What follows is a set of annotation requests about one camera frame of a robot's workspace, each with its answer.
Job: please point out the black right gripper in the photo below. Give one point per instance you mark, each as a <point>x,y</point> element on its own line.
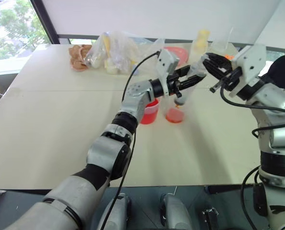
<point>232,75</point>

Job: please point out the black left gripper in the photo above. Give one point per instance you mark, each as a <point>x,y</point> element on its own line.
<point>175,84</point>

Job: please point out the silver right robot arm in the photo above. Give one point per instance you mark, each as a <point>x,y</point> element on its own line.
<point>276,100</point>

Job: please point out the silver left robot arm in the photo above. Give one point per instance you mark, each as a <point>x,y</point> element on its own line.
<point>104,153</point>

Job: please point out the clear plastic cup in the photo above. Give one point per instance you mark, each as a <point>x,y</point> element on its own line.
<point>218,46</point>

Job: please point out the clear cup with little red liquid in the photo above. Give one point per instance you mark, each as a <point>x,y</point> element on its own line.
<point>174,116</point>

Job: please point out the cup full of red liquid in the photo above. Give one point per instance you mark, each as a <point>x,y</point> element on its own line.
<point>150,115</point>

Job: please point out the small orange pieces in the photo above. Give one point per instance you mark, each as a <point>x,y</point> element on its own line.
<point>229,57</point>

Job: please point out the pink plastic plate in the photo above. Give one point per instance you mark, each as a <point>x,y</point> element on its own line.
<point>179,54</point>

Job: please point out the clear bottle with yellow cap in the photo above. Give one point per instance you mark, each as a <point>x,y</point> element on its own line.
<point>200,45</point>

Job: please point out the empty clear plastic bag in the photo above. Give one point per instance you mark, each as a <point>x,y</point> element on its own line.
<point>152,48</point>

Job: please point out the black chair back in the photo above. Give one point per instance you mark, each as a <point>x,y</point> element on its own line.
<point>282,69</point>

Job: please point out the clear plastic bag of items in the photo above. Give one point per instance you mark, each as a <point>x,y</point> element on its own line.
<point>113,51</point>

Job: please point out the brown crumpled bag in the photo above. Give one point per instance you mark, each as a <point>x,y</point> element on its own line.
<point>78,58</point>

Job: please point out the silver rounded robot leg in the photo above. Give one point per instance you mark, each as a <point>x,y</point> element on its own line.
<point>117,214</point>
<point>174,212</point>

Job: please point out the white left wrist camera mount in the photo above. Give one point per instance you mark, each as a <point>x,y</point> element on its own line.
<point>165,60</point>

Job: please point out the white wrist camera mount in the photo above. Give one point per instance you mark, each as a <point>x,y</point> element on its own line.
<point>165,60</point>
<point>250,62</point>

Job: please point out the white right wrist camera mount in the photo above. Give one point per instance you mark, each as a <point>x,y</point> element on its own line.
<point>250,62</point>

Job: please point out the black metal bracket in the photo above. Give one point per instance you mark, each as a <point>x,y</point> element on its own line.
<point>210,215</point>

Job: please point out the dark window frame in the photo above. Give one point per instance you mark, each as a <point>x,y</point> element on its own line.
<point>45,22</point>

